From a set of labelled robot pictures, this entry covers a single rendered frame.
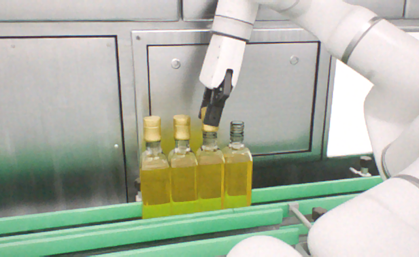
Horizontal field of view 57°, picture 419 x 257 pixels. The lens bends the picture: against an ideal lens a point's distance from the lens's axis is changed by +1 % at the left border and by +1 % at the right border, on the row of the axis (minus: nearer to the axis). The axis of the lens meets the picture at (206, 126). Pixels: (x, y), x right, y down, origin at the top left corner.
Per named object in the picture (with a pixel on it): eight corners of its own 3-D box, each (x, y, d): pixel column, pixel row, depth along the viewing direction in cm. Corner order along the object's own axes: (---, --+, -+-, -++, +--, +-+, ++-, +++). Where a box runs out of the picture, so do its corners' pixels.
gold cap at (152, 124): (162, 141, 73) (161, 120, 72) (143, 143, 73) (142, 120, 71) (161, 136, 76) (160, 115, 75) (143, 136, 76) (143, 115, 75)
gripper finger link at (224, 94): (224, 56, 71) (214, 77, 75) (229, 83, 66) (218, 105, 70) (230, 57, 71) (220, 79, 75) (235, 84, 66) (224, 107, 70)
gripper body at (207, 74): (206, 24, 75) (192, 79, 78) (220, 26, 66) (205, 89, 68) (241, 34, 78) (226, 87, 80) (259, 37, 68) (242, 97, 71)
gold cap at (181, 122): (188, 134, 78) (188, 113, 76) (192, 139, 74) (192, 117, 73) (171, 135, 77) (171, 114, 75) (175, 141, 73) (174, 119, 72)
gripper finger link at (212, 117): (210, 90, 72) (202, 123, 74) (215, 93, 69) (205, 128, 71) (226, 93, 73) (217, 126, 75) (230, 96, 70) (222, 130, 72)
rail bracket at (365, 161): (354, 195, 104) (359, 149, 100) (369, 207, 97) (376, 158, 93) (340, 196, 103) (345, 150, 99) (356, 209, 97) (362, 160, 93)
